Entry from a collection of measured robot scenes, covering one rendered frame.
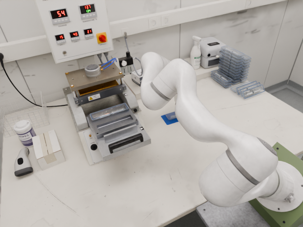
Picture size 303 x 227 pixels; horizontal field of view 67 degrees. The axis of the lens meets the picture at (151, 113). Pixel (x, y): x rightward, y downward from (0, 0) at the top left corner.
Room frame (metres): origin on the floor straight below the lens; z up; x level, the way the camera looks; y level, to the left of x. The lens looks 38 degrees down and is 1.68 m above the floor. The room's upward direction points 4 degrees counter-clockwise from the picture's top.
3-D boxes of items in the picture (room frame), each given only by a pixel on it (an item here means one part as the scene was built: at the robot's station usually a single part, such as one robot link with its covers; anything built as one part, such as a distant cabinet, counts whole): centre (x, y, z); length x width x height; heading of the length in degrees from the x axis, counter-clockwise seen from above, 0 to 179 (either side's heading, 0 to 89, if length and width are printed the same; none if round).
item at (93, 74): (1.13, 0.28, 1.08); 0.31 x 0.24 x 0.13; 113
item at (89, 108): (1.12, 0.30, 0.93); 0.46 x 0.35 x 0.01; 23
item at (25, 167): (0.82, 0.69, 0.79); 0.20 x 0.08 x 0.08; 23
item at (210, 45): (1.76, -0.51, 0.88); 0.25 x 0.20 x 0.17; 17
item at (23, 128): (0.98, 0.71, 0.82); 0.09 x 0.09 x 0.15
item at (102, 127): (0.85, 0.19, 0.98); 0.20 x 0.17 x 0.03; 113
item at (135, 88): (1.64, -0.22, 0.77); 0.84 x 0.30 x 0.04; 113
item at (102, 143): (0.81, 0.17, 0.97); 0.30 x 0.22 x 0.08; 23
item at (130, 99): (1.08, 0.13, 0.96); 0.26 x 0.05 x 0.07; 23
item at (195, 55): (1.68, -0.38, 0.92); 0.09 x 0.08 x 0.25; 30
